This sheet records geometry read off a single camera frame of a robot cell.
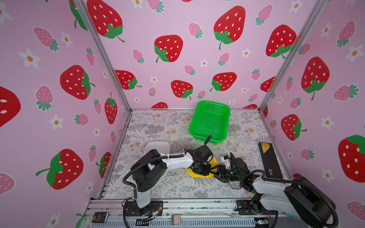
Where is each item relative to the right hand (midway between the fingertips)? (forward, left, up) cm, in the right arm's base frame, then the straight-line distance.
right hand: (209, 173), depth 81 cm
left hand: (0, -1, -3) cm, 3 cm away
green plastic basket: (+47, 0, -4) cm, 47 cm away
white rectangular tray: (+14, +32, -2) cm, 35 cm away
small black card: (-28, +54, -2) cm, 61 cm away
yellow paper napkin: (+8, -3, -3) cm, 9 cm away
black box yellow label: (+14, -39, -5) cm, 42 cm away
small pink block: (-24, +16, -2) cm, 29 cm away
